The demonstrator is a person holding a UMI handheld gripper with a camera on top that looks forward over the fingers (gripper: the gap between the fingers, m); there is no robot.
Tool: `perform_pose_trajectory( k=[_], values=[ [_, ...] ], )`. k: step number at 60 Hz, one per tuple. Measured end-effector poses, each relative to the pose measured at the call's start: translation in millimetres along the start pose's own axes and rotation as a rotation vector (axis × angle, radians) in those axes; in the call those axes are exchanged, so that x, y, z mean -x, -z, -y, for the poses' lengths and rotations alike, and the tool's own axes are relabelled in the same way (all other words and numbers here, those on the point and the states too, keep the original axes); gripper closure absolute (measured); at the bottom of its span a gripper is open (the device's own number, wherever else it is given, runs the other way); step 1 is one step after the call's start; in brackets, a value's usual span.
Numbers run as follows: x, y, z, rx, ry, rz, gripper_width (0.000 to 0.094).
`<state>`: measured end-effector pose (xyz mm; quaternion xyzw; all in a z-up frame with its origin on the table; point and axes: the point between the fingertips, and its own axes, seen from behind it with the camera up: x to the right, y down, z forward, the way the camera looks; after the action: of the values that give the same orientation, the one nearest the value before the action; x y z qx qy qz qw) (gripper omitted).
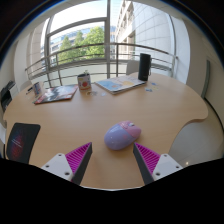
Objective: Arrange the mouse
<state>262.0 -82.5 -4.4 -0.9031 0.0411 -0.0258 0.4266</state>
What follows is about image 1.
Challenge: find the white and red printed cup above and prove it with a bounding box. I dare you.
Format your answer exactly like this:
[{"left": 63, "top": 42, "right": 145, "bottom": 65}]
[{"left": 77, "top": 72, "right": 92, "bottom": 91}]

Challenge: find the black mouse pad, red-blue print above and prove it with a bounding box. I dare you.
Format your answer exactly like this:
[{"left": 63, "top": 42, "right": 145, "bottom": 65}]
[{"left": 5, "top": 122, "right": 42, "bottom": 165}]

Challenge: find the light blue and yellow book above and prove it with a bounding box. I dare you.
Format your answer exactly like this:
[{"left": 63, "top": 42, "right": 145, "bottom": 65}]
[{"left": 94, "top": 74, "right": 147, "bottom": 95}]

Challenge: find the lilac and pink computer mouse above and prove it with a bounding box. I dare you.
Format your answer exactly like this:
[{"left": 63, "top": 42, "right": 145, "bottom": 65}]
[{"left": 103, "top": 120, "right": 142, "bottom": 151}]

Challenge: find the red and blue magazine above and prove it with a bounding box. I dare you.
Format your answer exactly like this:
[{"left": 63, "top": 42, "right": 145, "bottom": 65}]
[{"left": 33, "top": 83, "right": 79, "bottom": 106}]

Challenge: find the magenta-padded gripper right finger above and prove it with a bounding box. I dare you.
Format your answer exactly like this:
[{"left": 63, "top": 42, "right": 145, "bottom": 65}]
[{"left": 132, "top": 142, "right": 184, "bottom": 186}]

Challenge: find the black cylindrical speaker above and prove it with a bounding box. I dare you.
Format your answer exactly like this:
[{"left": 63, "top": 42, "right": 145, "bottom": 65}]
[{"left": 137, "top": 52, "right": 152, "bottom": 82}]

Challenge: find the white chair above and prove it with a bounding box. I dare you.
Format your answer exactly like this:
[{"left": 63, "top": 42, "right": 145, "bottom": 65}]
[{"left": 125, "top": 59, "right": 141, "bottom": 76}]

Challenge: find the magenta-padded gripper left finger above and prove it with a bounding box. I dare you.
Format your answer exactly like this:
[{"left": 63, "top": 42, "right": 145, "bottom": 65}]
[{"left": 40, "top": 142, "right": 93, "bottom": 186}]

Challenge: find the grey metal balcony railing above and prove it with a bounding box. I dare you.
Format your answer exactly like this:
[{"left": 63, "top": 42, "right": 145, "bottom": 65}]
[{"left": 24, "top": 42, "right": 178, "bottom": 88}]

